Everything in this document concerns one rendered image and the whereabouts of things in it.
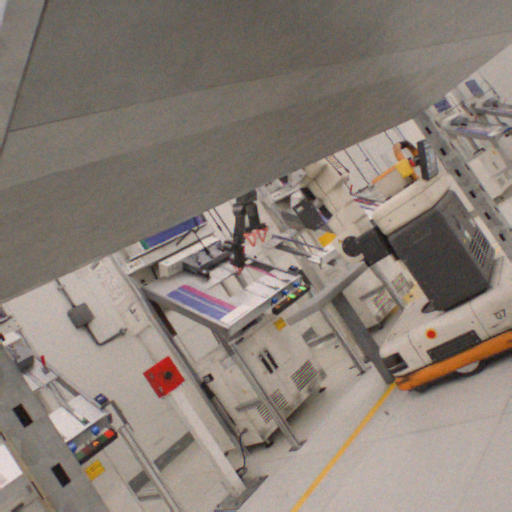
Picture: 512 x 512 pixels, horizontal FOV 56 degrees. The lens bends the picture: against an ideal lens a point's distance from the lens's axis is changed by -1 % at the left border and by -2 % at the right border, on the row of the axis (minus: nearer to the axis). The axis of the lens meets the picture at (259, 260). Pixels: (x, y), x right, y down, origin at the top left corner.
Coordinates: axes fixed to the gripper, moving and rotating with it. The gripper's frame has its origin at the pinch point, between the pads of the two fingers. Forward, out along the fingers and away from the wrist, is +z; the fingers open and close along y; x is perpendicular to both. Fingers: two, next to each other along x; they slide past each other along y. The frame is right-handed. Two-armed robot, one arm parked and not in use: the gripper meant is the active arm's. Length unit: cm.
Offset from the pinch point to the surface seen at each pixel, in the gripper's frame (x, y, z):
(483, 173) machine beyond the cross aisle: 29, -451, 47
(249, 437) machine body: 47, 49, 73
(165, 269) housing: -35.0, 30.1, -3.8
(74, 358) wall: -136, 53, 107
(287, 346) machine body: 35, -6, 45
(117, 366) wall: -119, 25, 124
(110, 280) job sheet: -67, 50, 7
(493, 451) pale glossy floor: 171, 80, -36
